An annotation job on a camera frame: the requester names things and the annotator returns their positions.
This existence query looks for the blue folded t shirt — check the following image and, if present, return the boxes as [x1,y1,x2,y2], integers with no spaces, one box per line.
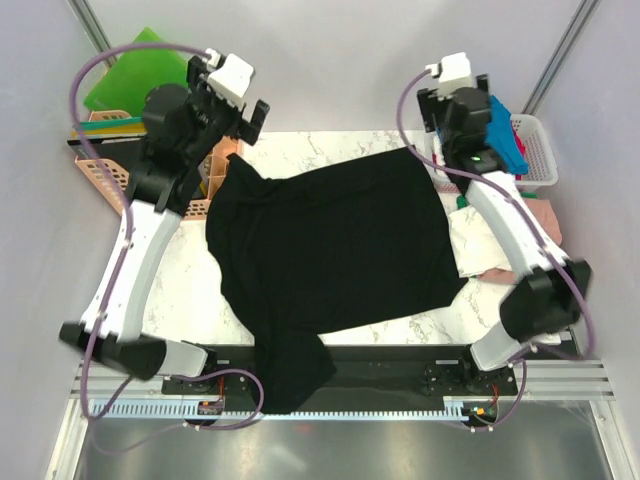
[434,94,529,176]

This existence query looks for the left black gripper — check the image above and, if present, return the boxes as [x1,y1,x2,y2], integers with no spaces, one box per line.
[182,58,268,165]

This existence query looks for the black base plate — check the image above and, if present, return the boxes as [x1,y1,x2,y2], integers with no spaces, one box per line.
[161,345,518,412]

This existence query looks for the white slotted cable duct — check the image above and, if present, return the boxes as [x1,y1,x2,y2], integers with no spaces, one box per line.
[89,397,468,422]

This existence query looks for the orange file basket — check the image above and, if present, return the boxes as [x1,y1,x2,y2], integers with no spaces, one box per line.
[73,109,244,221]

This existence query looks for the white crumpled t shirt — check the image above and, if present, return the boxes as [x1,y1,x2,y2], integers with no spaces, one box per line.
[448,206,515,284]

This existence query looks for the orange compartment organizer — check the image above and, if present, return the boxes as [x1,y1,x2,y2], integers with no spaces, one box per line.
[205,137,243,200]

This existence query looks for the pink t shirt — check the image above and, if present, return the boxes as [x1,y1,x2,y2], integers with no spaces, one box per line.
[477,198,562,285]

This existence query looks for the white laundry basket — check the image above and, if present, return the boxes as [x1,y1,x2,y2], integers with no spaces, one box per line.
[420,114,558,193]

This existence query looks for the black t shirt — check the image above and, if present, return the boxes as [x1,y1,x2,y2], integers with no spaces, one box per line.
[205,148,466,414]

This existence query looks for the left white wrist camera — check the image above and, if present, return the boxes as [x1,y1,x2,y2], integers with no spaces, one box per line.
[205,48,255,110]

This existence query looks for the teal folder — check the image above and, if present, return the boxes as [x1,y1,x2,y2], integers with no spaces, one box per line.
[75,117,141,131]

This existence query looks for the green plastic board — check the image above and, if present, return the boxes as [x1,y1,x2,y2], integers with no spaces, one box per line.
[67,28,205,122]

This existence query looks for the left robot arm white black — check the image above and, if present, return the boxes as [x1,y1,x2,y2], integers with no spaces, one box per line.
[59,50,269,393]

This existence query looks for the green t shirt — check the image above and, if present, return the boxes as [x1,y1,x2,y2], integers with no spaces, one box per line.
[456,195,469,209]

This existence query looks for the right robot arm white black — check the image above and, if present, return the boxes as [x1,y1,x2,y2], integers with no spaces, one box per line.
[417,75,595,394]

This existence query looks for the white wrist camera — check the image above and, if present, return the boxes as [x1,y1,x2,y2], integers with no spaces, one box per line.
[205,48,255,110]
[425,52,473,98]

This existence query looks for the black folder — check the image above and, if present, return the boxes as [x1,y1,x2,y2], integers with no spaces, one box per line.
[67,137,142,169]

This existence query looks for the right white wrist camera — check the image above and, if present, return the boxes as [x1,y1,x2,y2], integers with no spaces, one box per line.
[425,52,473,98]

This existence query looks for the red garment in basket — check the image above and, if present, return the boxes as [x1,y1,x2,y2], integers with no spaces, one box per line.
[510,128,529,180]

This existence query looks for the yellow folder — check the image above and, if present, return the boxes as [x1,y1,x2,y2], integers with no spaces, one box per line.
[82,122,146,138]

